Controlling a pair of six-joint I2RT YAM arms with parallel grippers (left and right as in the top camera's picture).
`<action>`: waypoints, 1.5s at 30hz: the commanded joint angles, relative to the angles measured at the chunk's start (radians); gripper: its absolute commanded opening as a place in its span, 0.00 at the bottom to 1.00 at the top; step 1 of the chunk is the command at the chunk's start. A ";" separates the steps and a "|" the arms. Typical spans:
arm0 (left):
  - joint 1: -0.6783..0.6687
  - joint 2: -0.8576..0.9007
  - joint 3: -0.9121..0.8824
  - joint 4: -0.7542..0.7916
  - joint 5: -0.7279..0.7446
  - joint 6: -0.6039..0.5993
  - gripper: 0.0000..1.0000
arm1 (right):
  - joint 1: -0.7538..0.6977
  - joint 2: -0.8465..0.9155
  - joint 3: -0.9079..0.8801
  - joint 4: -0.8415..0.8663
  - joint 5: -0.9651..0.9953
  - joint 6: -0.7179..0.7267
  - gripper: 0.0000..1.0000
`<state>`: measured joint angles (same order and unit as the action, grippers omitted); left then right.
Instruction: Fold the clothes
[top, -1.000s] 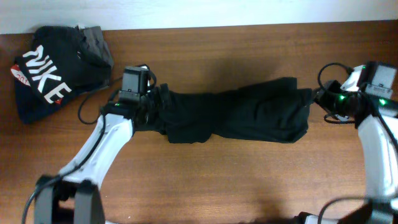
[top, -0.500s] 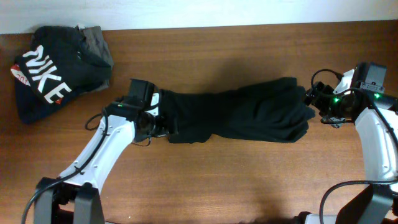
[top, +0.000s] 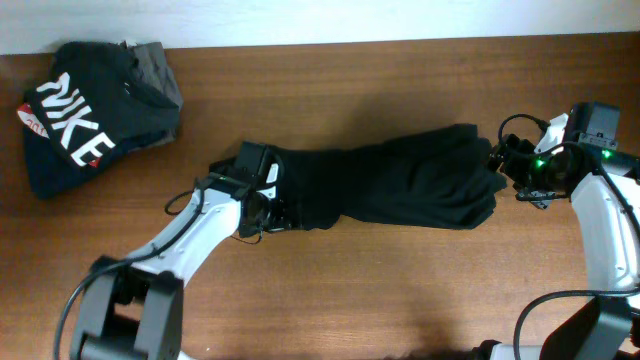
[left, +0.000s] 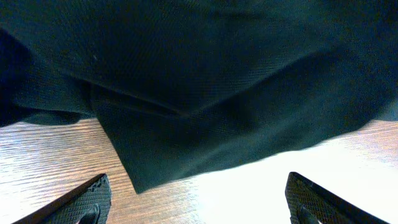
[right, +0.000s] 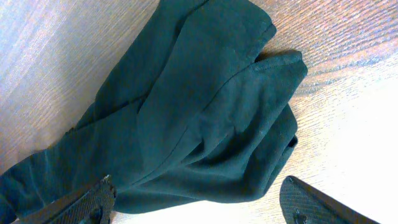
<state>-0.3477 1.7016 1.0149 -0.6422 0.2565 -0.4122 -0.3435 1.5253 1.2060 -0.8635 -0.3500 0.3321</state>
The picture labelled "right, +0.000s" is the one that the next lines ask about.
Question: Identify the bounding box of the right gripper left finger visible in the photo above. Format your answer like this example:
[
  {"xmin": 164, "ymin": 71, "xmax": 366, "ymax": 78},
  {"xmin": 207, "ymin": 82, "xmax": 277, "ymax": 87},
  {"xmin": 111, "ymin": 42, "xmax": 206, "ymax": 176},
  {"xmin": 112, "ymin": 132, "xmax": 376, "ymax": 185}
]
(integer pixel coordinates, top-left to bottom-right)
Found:
[{"xmin": 18, "ymin": 175, "xmax": 116, "ymax": 224}]

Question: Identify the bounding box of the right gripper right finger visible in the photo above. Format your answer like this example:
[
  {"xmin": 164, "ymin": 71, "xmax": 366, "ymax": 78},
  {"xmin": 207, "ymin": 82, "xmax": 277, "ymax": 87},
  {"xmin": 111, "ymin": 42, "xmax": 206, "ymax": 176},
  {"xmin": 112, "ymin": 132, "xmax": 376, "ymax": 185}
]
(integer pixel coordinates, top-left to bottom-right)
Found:
[{"xmin": 279, "ymin": 175, "xmax": 378, "ymax": 224}]

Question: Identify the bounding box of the black t-shirt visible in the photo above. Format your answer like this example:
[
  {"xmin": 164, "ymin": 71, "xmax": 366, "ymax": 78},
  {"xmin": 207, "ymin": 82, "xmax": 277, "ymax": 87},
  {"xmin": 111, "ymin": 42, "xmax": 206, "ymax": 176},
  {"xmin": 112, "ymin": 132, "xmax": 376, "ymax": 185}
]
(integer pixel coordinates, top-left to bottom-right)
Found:
[{"xmin": 1, "ymin": 0, "xmax": 308, "ymax": 223}]

